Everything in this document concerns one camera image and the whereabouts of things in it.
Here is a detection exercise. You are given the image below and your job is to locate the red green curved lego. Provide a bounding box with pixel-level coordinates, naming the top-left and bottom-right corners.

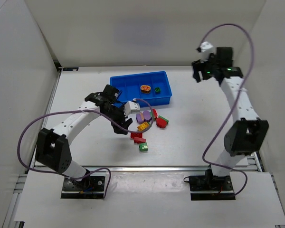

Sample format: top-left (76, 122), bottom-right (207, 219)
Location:
top-left (151, 109), bottom-right (158, 121)

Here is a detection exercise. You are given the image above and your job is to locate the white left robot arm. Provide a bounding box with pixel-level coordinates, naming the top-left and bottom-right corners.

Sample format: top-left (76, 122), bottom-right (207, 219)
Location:
top-left (35, 85), bottom-right (140, 181)

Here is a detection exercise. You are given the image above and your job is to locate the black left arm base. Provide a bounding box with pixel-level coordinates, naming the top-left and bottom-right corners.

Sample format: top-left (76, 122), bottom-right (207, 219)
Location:
top-left (60, 174), bottom-right (106, 200)

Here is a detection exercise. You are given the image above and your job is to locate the red lego brick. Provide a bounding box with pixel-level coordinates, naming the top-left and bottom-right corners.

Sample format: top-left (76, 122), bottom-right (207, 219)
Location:
top-left (130, 132), bottom-right (143, 140)
top-left (133, 137), bottom-right (146, 144)

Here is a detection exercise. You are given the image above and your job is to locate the small green lego brick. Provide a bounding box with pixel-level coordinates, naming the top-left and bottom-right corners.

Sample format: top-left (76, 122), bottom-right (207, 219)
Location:
top-left (154, 87), bottom-right (161, 94)

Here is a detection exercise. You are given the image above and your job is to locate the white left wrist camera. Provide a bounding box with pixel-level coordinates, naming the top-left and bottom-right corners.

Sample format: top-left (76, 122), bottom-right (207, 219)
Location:
top-left (124, 101), bottom-right (141, 115)

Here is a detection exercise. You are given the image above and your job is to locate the blue plastic sorting tray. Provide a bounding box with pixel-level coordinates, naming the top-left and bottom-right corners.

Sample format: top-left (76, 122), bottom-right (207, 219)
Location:
top-left (110, 71), bottom-right (172, 106)

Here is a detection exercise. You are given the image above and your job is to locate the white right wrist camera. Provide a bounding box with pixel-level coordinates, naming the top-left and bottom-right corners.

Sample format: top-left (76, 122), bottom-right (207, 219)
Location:
top-left (197, 41), bottom-right (215, 62)

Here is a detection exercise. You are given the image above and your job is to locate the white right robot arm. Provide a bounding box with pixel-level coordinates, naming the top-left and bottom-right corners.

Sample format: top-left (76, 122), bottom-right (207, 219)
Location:
top-left (192, 42), bottom-right (269, 177)

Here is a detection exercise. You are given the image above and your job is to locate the orange round lego piece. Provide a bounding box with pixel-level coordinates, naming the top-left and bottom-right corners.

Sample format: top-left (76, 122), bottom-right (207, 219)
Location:
top-left (140, 85), bottom-right (152, 94)

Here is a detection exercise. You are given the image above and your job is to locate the purple round lego piece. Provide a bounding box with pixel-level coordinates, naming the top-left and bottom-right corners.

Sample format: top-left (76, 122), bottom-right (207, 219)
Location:
top-left (135, 111), bottom-right (152, 124)

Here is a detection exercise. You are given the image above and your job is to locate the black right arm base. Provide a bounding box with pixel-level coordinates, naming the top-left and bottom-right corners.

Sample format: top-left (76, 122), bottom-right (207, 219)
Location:
top-left (183, 170), bottom-right (236, 201)

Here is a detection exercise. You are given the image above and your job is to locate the aluminium frame rail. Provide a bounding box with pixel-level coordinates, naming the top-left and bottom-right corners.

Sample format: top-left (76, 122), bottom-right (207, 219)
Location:
top-left (32, 164), bottom-right (259, 172)

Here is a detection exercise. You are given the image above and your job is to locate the yellow lego brick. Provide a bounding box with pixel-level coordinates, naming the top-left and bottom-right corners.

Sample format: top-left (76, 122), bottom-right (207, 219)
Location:
top-left (137, 122), bottom-right (152, 133)

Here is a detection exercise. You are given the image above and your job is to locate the red green lego block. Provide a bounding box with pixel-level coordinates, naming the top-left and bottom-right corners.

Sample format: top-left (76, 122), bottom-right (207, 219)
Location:
top-left (156, 115), bottom-right (169, 129)

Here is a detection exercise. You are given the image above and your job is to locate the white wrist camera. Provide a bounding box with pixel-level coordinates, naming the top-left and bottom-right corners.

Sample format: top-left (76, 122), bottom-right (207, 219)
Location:
top-left (124, 101), bottom-right (141, 115)
top-left (197, 41), bottom-right (215, 62)

